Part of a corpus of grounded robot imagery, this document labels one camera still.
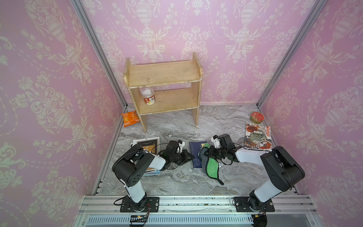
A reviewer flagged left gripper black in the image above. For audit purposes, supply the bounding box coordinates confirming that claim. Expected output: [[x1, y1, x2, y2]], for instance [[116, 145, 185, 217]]
[[170, 149, 195, 166]]

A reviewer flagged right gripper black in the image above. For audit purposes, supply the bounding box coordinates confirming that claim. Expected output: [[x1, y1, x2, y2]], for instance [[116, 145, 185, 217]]
[[204, 147, 228, 161]]

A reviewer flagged green cloth with black trim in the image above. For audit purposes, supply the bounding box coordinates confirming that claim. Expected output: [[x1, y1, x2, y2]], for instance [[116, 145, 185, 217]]
[[198, 143, 224, 185]]

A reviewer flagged dark purple book yellow label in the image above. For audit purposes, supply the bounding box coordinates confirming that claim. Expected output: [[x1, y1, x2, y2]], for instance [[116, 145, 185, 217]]
[[189, 141, 207, 169]]

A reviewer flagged black and tan book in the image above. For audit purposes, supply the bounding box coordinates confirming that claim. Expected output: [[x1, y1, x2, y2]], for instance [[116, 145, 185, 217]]
[[131, 137, 160, 154]]

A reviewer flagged red illustrated Chinese book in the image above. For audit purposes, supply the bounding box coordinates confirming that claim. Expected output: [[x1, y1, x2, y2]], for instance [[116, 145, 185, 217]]
[[244, 123, 273, 150]]

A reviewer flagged white book blue swirl cover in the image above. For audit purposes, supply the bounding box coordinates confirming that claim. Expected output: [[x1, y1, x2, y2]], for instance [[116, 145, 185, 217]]
[[142, 167, 161, 177]]

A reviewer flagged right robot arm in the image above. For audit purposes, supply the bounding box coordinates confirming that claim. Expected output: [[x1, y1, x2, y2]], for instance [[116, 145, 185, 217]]
[[199, 134, 305, 212]]

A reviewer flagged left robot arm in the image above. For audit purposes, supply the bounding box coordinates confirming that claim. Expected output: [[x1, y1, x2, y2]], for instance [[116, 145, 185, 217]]
[[112, 140, 195, 213]]

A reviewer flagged red round tin can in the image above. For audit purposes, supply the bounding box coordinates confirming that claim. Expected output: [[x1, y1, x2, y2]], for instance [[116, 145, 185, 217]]
[[250, 112, 265, 124]]

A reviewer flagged orange snack packet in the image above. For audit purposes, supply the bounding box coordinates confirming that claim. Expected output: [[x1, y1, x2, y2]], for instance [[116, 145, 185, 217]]
[[122, 111, 140, 128]]

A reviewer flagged white plastic jar red label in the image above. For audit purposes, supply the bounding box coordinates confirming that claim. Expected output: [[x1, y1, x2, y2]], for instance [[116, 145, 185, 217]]
[[140, 87, 156, 105]]

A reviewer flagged wooden two-tier shelf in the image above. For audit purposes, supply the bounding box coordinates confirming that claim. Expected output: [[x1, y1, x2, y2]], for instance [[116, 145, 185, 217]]
[[123, 53, 204, 132]]

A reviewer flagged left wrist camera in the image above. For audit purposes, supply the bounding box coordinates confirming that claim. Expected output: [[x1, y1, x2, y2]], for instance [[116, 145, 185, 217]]
[[177, 140, 185, 152]]

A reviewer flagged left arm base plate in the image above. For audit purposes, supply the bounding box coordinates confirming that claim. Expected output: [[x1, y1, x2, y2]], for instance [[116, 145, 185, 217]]
[[120, 196, 160, 213]]

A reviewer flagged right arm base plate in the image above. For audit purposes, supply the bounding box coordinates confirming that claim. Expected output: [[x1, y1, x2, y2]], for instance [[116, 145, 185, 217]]
[[232, 196, 275, 213]]

